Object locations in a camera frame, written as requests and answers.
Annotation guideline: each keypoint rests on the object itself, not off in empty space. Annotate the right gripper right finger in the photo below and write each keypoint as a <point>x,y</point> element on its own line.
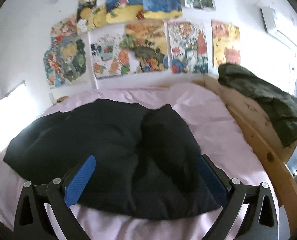
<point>260,220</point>

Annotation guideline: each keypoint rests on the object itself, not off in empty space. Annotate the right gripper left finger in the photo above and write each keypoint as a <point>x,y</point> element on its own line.
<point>32,221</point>

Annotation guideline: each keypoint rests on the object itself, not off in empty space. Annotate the black jacket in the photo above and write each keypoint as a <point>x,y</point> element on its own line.
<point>146,159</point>

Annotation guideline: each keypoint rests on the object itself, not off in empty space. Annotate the pink bed sheet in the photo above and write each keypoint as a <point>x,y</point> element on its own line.
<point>215,130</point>

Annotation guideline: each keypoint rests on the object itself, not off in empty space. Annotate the dark green garment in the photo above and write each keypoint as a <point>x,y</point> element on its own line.
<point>280,106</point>

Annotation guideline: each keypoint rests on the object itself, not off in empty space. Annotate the anime girl drawing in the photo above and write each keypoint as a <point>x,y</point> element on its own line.
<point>65,63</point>

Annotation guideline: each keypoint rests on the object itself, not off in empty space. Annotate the orange juice drawing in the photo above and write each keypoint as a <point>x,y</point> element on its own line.
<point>110,57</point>

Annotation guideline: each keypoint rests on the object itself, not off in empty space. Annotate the pig and chick drawing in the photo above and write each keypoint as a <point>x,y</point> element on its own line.
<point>226,43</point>

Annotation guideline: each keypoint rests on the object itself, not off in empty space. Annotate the orange hair girl drawing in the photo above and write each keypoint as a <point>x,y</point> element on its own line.
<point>66,28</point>

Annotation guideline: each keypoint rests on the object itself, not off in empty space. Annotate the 2024 dragon drawing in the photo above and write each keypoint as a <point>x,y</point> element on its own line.
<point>189,52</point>

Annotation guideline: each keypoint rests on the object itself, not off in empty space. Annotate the white air conditioner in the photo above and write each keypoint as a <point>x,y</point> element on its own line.
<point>280,27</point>

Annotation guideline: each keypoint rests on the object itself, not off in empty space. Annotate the whale landscape drawing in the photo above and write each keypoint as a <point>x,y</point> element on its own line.
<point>146,39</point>

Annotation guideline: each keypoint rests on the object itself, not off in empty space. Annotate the moon and stars drawing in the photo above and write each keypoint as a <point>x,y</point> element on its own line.
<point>90,14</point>

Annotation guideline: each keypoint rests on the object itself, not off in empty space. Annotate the blue underwater fish drawing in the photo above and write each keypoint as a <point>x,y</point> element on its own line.
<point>122,10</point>

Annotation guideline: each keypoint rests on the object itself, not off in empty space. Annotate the pink jellyfish drawing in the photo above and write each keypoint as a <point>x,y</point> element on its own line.
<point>162,9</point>

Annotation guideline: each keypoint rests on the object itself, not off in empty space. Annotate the wooden bed frame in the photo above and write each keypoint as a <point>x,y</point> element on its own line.
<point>259,134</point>

